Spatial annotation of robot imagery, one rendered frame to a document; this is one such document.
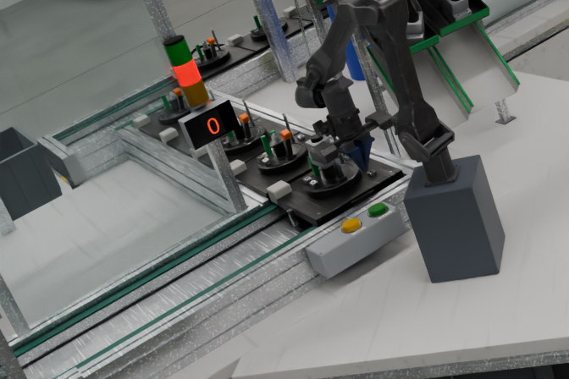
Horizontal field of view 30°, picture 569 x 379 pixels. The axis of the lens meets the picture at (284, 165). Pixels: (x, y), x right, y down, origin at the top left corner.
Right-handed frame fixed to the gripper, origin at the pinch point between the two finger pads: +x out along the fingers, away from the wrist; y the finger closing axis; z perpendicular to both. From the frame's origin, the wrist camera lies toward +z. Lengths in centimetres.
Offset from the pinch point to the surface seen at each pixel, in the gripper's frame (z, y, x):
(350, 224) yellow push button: -2.1, 8.6, 11.4
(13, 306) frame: 33, 76, 4
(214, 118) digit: 28.7, 17.5, -13.9
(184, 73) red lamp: 28.9, 19.8, -26.4
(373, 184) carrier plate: 9.2, -5.0, 11.4
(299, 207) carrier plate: 17.8, 10.7, 11.1
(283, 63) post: 127, -42, 13
